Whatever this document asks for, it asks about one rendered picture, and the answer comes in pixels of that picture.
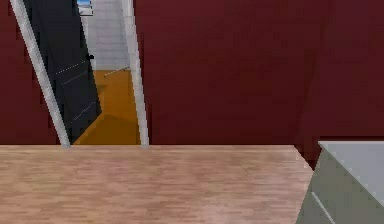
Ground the black room door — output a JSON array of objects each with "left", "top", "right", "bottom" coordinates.
[{"left": 22, "top": 0, "right": 103, "bottom": 145}]

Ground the framed blue wall picture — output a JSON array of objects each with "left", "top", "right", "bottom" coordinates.
[{"left": 76, "top": 0, "right": 94, "bottom": 16}]

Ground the white door frame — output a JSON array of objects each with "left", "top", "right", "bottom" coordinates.
[{"left": 9, "top": 0, "right": 150, "bottom": 149}]

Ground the grey cupboard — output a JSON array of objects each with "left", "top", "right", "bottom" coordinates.
[{"left": 295, "top": 140, "right": 384, "bottom": 224}]

